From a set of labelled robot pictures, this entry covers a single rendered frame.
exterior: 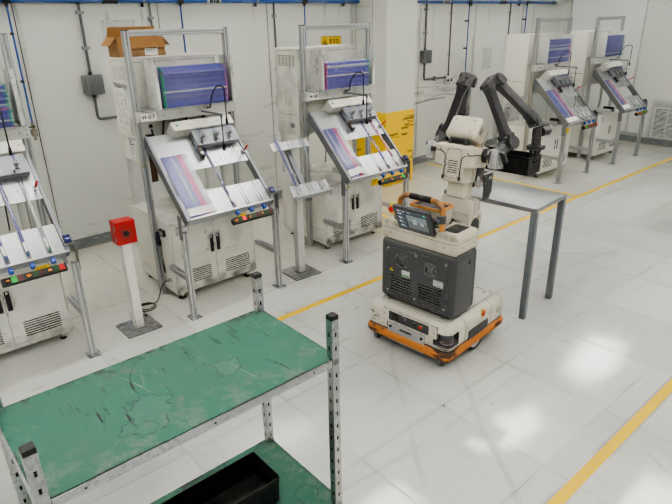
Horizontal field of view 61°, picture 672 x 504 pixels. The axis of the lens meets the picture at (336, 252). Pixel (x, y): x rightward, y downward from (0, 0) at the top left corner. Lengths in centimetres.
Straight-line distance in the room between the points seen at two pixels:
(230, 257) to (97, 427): 297
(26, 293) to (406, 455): 249
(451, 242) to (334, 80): 227
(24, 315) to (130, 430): 247
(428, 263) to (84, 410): 216
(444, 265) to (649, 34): 760
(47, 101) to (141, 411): 409
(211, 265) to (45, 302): 118
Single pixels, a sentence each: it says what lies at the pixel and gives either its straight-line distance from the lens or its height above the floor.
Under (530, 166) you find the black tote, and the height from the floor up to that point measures 107.
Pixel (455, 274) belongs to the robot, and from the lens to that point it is 329.
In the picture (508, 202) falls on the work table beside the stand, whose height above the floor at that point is 80.
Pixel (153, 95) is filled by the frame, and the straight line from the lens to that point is 421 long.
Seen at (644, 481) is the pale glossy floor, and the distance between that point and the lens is 307.
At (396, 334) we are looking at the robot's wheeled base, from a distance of 361.
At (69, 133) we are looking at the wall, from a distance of 557.
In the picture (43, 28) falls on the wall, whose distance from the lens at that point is 549.
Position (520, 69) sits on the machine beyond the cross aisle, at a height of 132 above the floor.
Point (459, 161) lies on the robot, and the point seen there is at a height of 115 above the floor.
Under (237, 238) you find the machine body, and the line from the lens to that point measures 450.
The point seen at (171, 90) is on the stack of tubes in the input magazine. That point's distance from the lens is 421.
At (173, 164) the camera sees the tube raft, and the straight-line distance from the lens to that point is 412.
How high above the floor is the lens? 194
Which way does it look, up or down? 22 degrees down
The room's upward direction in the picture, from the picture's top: 1 degrees counter-clockwise
